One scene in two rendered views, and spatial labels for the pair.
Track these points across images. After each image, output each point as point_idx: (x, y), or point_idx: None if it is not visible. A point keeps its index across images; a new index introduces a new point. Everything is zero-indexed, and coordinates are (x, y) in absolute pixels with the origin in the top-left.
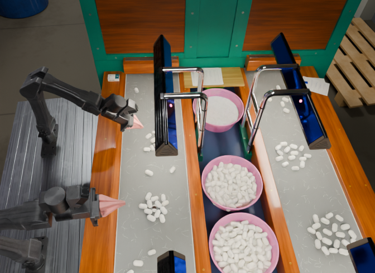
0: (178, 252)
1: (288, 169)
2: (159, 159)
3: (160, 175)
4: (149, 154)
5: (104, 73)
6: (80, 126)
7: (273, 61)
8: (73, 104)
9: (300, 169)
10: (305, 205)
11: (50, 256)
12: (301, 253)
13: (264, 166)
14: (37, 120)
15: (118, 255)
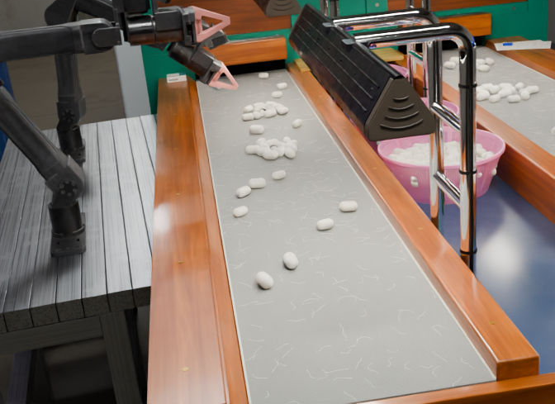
0: (327, 173)
1: (502, 103)
2: (272, 122)
3: (277, 132)
4: (253, 122)
5: (159, 79)
6: (124, 138)
7: (443, 21)
8: (108, 125)
9: (524, 102)
10: (542, 121)
11: (93, 228)
12: (548, 149)
13: (457, 99)
14: (59, 88)
15: (219, 187)
